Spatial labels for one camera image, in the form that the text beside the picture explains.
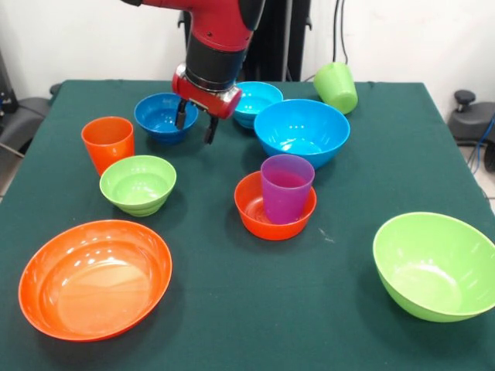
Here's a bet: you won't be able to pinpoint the small green bowl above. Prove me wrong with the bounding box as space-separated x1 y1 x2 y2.
99 155 178 217

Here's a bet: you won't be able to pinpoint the grey pedestal leg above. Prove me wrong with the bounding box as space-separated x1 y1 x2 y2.
0 96 53 155
448 90 495 144

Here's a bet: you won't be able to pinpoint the purple cup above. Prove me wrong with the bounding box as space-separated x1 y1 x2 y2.
260 154 316 226

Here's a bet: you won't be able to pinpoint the small orange bowl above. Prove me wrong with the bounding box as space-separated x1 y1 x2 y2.
234 171 318 241

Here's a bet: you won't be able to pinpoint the dark blue bowl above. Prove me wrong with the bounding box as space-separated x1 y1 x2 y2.
133 92 200 146

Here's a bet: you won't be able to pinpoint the orange cup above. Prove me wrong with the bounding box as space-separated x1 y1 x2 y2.
80 116 136 177

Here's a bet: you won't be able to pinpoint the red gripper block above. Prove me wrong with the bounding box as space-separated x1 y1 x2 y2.
171 63 244 145

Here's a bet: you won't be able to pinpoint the large orange bowl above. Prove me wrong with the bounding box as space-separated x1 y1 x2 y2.
18 219 173 342

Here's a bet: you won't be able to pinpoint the large blue bowl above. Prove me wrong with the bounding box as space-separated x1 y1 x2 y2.
253 98 351 170

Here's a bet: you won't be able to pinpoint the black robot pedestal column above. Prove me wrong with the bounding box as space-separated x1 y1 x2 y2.
177 0 312 82

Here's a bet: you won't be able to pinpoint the green cup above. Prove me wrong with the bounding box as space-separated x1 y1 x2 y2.
312 61 359 115

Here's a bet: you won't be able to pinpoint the dark green tablecloth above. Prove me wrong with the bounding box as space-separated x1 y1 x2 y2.
0 79 495 371

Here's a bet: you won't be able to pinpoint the blue cable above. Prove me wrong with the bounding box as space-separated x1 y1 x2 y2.
467 115 495 173

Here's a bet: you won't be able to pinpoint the black hanging cables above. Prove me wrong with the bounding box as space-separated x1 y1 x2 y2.
330 0 351 66

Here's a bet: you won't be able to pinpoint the small turquoise bowl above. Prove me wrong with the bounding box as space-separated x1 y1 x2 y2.
231 80 285 129

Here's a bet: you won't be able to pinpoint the large green bowl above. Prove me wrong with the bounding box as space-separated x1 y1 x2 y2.
372 211 495 324

